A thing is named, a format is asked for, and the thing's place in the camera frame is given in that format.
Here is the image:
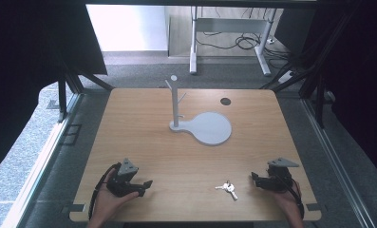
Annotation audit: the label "silver key bunch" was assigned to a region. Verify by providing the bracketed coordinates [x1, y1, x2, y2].
[215, 180, 239, 201]

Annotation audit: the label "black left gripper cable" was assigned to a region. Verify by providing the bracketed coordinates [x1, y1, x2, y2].
[87, 161, 123, 220]

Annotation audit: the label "black metal stand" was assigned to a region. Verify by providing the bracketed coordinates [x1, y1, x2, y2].
[260, 9, 351, 129]
[56, 61, 115, 124]

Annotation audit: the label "black curtain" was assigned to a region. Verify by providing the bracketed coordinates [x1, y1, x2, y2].
[0, 0, 108, 182]
[298, 0, 377, 177]

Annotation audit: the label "person's left hand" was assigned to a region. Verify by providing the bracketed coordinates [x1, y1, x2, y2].
[92, 169, 140, 222]

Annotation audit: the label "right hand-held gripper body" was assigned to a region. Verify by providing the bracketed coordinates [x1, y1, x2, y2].
[261, 157, 300, 193]

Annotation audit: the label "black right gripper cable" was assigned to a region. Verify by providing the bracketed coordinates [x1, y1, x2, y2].
[282, 175, 306, 219]

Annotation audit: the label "white panel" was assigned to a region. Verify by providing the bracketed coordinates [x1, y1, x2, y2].
[85, 4, 169, 52]

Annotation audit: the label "white power strip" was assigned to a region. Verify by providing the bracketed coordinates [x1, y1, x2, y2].
[277, 70, 295, 85]

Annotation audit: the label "grey key stand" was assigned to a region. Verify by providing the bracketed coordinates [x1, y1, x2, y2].
[164, 74, 234, 147]

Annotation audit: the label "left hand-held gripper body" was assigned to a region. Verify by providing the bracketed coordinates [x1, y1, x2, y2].
[105, 158, 146, 198]

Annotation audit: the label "white metal desk frame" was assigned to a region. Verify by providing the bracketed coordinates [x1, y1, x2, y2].
[189, 6, 277, 77]

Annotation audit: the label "aluminium floor rail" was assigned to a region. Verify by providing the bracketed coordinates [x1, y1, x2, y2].
[0, 93, 85, 228]
[301, 98, 375, 228]

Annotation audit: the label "black floor cables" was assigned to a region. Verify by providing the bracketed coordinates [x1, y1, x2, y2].
[197, 8, 293, 69]

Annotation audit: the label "black floor plate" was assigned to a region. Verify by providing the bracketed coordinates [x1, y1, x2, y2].
[60, 123, 83, 146]

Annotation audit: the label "person's right hand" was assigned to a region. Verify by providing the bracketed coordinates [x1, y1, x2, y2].
[273, 180, 305, 219]

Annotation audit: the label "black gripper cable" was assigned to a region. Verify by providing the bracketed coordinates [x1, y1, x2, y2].
[87, 161, 123, 220]
[282, 175, 306, 219]

